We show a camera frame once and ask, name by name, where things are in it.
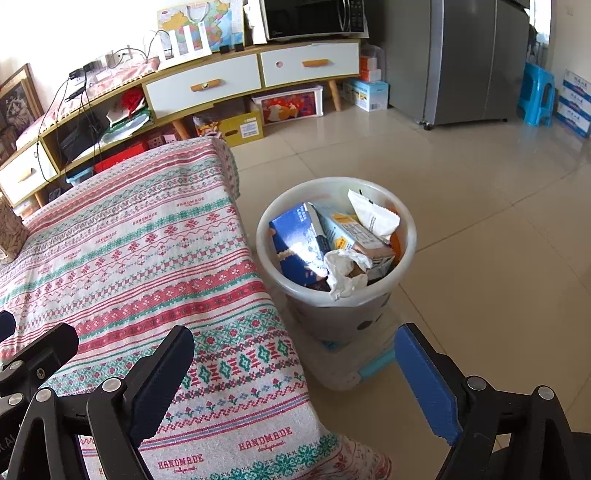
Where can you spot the white blue shipping carton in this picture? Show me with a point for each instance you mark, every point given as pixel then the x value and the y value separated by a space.
pixel 572 123
pixel 577 83
pixel 575 105

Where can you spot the pink patterned box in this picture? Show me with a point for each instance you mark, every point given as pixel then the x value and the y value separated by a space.
pixel 158 140

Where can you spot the framed cat picture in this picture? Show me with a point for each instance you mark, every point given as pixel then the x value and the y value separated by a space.
pixel 16 106

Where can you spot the grey refrigerator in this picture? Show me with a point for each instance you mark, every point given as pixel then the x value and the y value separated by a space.
pixel 461 60

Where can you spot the white paper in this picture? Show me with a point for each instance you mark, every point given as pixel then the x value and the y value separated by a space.
pixel 344 272

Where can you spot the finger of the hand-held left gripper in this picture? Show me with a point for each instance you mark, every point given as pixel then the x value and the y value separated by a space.
pixel 5 325
pixel 51 346

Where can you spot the orange white box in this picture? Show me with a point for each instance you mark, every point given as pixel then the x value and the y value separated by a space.
pixel 371 69

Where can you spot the black microwave oven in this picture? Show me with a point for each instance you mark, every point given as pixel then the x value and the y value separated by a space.
pixel 314 18

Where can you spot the white green paper bag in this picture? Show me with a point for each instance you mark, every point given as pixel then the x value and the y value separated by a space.
pixel 124 122

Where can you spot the red bag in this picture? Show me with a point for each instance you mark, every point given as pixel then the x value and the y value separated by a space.
pixel 122 157

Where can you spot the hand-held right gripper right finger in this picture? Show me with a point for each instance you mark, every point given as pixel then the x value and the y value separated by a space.
pixel 425 383

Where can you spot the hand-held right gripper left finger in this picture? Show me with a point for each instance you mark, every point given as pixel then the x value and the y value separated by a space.
pixel 154 392

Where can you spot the map poster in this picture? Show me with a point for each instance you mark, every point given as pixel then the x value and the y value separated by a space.
pixel 198 21

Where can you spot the pink lace runner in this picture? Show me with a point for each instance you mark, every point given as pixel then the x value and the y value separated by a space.
pixel 111 76

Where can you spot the black electronic box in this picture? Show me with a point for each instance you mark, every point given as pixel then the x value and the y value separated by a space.
pixel 76 138

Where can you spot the red cloth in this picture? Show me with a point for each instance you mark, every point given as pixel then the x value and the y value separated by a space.
pixel 131 99

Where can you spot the glass jar of seeds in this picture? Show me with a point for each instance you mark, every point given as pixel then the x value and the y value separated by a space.
pixel 11 230

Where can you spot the white storage box red print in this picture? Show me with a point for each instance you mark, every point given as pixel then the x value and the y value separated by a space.
pixel 291 104

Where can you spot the blue snack box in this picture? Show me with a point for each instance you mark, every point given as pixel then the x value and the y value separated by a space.
pixel 295 244

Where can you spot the white wooden TV cabinet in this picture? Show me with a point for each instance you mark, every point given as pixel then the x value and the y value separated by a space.
pixel 138 92

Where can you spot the blue plastic stool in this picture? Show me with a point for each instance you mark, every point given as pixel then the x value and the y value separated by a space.
pixel 535 94

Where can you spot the patterned tablecloth table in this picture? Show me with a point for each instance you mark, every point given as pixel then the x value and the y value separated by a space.
pixel 138 258

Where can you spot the white cabinet drawer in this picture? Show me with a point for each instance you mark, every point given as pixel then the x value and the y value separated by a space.
pixel 21 173
pixel 309 67
pixel 203 90

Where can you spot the blue white carton box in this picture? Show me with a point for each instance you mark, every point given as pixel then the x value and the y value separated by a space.
pixel 367 94

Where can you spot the blue plastic container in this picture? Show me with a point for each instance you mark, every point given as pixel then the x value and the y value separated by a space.
pixel 81 177

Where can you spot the white snack wrapper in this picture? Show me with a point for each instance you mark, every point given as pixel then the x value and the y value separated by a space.
pixel 374 217

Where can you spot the white picture rack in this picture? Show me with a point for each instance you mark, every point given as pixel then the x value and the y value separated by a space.
pixel 182 44

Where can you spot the yellow cardboard box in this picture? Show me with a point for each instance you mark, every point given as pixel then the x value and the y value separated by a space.
pixel 242 127

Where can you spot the white trash bin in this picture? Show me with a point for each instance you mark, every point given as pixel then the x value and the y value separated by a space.
pixel 341 318

